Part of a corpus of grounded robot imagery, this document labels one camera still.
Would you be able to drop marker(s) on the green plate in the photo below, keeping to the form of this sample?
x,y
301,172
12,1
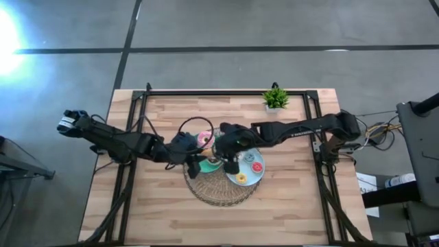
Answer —
x,y
205,168

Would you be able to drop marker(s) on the black pole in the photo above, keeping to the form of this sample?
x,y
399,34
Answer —
x,y
427,104

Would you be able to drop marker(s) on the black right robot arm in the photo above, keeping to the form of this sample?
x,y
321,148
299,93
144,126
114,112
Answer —
x,y
308,128

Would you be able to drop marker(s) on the white paper sheet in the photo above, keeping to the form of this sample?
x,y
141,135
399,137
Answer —
x,y
367,185

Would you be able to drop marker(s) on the green plant white pot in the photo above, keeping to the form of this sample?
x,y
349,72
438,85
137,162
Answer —
x,y
275,99

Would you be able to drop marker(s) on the yellow iced donut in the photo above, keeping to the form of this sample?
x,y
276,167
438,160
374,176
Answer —
x,y
238,175

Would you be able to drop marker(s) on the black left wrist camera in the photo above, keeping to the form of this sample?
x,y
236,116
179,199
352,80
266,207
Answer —
x,y
183,142

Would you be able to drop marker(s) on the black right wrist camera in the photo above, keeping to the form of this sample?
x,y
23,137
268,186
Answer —
x,y
240,139

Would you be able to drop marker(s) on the red iced donut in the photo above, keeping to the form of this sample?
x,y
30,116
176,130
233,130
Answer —
x,y
254,164

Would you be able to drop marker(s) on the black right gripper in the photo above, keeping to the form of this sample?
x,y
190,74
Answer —
x,y
221,147

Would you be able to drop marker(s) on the black aluminium frame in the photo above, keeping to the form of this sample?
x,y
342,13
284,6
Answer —
x,y
223,92

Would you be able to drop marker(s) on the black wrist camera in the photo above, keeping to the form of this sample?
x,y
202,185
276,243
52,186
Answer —
x,y
240,139
183,142

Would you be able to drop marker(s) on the black power supply box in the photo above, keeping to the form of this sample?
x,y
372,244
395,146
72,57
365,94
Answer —
x,y
377,137

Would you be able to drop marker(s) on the light blue plate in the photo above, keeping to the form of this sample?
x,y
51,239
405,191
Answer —
x,y
252,178

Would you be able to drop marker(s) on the white plastic bottle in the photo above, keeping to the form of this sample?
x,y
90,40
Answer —
x,y
399,180

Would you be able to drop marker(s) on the grey metal stand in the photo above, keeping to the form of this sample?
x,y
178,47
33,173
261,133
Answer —
x,y
20,164

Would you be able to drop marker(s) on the pink iced donut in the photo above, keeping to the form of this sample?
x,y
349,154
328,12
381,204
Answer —
x,y
202,135

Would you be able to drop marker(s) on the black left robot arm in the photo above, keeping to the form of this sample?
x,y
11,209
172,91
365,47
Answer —
x,y
113,140

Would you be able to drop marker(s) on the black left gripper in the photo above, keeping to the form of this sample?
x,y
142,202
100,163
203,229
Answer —
x,y
181,158

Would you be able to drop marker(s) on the light blue iced donut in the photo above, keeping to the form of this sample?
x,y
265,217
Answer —
x,y
245,155

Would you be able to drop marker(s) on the round woven placemat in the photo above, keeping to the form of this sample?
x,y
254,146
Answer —
x,y
219,192

